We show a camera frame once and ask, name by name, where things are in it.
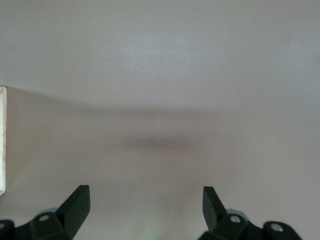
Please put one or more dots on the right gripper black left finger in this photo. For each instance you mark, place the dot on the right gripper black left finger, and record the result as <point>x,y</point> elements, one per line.
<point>72,215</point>

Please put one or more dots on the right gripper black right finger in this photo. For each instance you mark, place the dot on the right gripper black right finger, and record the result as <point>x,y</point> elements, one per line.
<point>215,217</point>

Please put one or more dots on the light wooden drawer cabinet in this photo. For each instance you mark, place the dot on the light wooden drawer cabinet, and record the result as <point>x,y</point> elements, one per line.
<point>2,137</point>

